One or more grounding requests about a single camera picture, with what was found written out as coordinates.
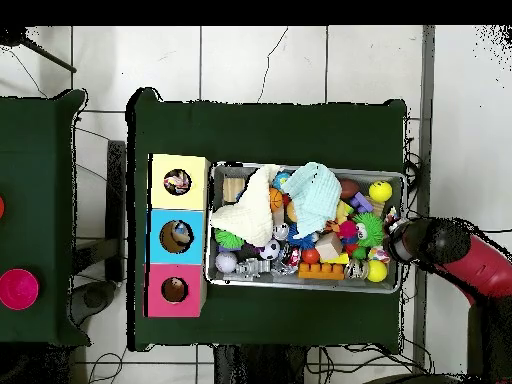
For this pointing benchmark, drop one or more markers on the cream waffle cloth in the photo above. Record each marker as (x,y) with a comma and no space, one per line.
(252,208)

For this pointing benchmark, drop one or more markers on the green spiky ball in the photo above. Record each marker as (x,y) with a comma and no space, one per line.
(228,238)
(368,228)

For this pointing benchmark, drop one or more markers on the mint waffle cloth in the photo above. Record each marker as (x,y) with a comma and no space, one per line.
(312,192)

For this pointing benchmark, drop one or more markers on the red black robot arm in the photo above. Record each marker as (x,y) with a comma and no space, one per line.
(456,256)

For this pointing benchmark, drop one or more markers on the shallow clear mesh bin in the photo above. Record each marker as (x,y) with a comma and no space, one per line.
(220,276)

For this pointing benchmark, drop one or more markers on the wooden box with three holes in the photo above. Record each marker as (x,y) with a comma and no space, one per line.
(176,272)

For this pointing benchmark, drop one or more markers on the small soccer ball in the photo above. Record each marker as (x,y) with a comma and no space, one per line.
(270,249)

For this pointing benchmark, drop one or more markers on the grey toy robot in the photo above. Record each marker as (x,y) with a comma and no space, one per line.
(252,268)

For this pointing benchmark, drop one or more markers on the white baseball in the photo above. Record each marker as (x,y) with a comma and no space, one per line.
(226,262)

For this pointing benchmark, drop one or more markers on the orange toy brick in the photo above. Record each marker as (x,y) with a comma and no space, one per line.
(322,270)

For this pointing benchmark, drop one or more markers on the red spiky ball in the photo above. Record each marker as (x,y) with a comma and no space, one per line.
(347,230)

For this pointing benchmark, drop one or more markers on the purple toy block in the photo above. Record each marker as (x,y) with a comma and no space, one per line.
(360,203)

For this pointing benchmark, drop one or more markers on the crushed silver drink can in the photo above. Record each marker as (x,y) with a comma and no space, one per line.
(355,270)

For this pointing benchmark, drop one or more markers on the yellow ball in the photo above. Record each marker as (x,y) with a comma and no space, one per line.
(380,191)
(376,270)

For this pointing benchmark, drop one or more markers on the grey round base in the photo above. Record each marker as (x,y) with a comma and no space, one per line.
(94,302)

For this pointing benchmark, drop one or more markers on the green cloth side table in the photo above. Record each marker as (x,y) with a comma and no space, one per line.
(36,160)

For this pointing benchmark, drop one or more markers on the pink round disc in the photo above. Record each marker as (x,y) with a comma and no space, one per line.
(18,290)

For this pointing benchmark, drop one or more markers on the black stand pole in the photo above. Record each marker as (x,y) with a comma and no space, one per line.
(10,37)

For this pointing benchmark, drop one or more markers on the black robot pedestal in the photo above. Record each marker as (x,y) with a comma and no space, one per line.
(256,368)

